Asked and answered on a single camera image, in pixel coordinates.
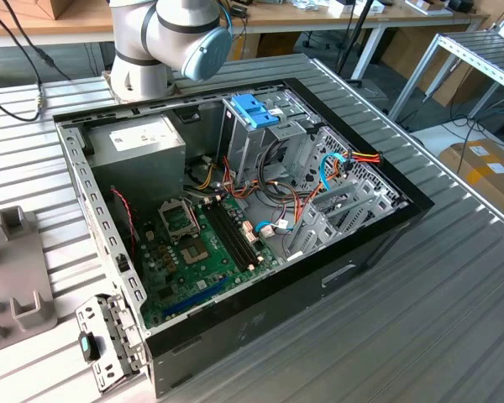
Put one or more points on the grey parts rack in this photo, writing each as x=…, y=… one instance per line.
x=17, y=268

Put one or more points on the grey power supply unit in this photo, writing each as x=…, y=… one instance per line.
x=138, y=168

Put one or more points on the black RAM slot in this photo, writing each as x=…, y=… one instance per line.
x=227, y=239
x=239, y=233

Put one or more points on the green motherboard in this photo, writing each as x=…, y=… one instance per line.
x=201, y=273

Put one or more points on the CPU socket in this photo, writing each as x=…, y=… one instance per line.
x=195, y=253

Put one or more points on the silver metal drive cage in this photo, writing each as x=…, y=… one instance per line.
x=239, y=147

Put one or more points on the black open PC case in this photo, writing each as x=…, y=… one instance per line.
x=277, y=319

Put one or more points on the silver hinged slot bracket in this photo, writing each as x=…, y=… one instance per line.
x=109, y=336

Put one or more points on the blue expansion slot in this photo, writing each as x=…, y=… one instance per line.
x=193, y=298

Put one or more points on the small brown cardboard box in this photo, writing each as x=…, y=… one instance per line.
x=273, y=44

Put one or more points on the black teal latch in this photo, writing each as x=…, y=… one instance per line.
x=86, y=346

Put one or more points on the metal slat table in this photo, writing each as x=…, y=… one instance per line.
x=479, y=50

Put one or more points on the blue plastic drive latch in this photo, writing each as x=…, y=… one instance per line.
x=252, y=109

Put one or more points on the long wooden desk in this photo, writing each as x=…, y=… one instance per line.
x=298, y=17

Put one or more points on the grey metal disk bay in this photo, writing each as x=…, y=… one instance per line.
x=315, y=226

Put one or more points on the cardboard box with labels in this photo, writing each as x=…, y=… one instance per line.
x=479, y=176

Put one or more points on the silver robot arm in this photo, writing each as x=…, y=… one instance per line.
x=138, y=25

